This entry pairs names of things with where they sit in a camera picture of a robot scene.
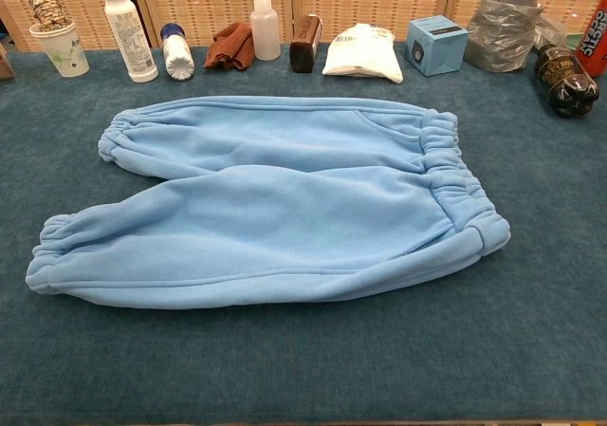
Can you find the light blue fleece pants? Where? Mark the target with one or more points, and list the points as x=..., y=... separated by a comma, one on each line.
x=284, y=217

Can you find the dark brown rectangular bottle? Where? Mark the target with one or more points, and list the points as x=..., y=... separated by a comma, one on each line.
x=303, y=49

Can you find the white plastic packet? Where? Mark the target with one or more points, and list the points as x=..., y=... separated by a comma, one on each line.
x=360, y=56

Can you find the dark blue table carpet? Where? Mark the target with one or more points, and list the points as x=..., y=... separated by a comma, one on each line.
x=303, y=359

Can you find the brown crumpled cloth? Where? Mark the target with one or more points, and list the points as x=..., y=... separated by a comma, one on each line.
x=232, y=46

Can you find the translucent squeeze bottle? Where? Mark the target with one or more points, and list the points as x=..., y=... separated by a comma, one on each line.
x=265, y=32

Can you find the white bottle with blue cap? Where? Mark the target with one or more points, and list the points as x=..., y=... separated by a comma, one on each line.
x=178, y=56

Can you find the light blue cardboard box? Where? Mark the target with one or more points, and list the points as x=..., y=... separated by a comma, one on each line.
x=438, y=46

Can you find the tall white plastic bottle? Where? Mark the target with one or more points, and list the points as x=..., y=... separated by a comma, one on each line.
x=130, y=37

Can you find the grey plastic bag roll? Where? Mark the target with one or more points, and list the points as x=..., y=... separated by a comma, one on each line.
x=502, y=32

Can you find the white paper cup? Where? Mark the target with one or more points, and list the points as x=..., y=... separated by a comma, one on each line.
x=66, y=56

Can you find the black coffee bottle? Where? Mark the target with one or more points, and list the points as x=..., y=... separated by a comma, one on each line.
x=564, y=79

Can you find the clear crumpled plastic bag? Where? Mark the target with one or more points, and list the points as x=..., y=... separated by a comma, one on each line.
x=552, y=30

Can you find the red orange drink can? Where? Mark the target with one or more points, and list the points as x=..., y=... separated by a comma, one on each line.
x=595, y=42

